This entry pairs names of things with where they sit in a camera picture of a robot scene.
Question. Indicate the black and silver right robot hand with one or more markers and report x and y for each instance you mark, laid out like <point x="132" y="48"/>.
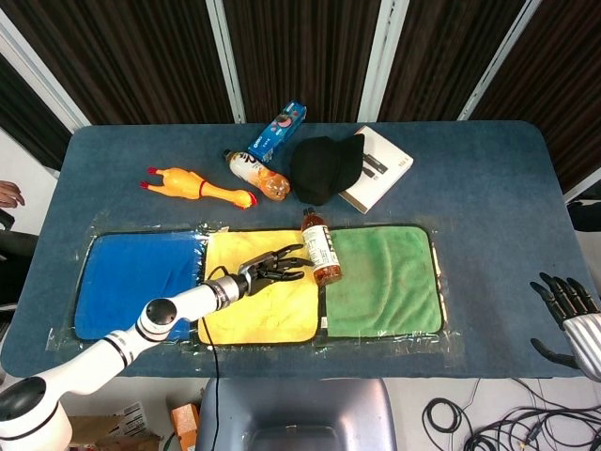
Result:
<point x="582" y="338"/>

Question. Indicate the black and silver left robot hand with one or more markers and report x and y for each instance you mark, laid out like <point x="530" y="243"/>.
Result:
<point x="263" y="272"/>

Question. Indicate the brown tea bottle white label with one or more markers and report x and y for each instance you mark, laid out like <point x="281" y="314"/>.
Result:
<point x="321" y="253"/>

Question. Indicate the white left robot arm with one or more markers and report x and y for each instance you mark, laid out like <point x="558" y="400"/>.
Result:
<point x="155" y="319"/>

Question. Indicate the yellow cloth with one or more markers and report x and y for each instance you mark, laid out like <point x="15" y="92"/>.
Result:
<point x="277" y="315"/>

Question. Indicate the black plastic bin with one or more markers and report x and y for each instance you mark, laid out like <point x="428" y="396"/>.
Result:
<point x="587" y="216"/>

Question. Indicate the green cloth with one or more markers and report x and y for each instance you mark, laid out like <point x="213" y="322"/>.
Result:
<point x="385" y="282"/>

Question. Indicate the blue cloth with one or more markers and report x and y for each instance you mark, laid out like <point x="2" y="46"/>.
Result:
<point x="136" y="282"/>

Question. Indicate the orange wooden block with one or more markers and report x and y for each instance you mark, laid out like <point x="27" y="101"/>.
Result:
<point x="184" y="423"/>

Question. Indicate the bystander bare hand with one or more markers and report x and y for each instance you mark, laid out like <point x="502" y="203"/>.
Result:
<point x="9" y="193"/>

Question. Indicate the orange drink plastic bottle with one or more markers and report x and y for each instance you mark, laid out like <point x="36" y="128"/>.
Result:
<point x="258" y="174"/>

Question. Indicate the yellow rubber chicken toy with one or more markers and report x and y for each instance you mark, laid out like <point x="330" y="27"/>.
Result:
<point x="188" y="184"/>

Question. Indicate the black cap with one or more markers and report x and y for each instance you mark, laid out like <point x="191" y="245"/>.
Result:
<point x="324" y="169"/>

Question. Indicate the clear plastic film sheet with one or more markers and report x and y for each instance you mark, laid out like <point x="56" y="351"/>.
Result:
<point x="375" y="345"/>

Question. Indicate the blue Oreo cookie box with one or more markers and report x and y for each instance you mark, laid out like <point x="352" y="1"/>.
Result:
<point x="279" y="129"/>

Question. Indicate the grey robot torso base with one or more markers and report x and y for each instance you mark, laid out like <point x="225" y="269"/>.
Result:
<point x="296" y="413"/>

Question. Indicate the white flat cardboard box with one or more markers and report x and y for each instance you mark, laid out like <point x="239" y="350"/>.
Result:
<point x="385" y="174"/>

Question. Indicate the brown cardboard box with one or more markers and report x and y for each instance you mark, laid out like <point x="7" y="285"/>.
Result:
<point x="117" y="430"/>

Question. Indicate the black chair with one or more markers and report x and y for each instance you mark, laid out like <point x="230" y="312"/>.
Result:
<point x="14" y="263"/>

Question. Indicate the white partition post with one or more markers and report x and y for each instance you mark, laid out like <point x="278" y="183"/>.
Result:
<point x="225" y="61"/>
<point x="42" y="80"/>
<point x="382" y="56"/>
<point x="500" y="61"/>

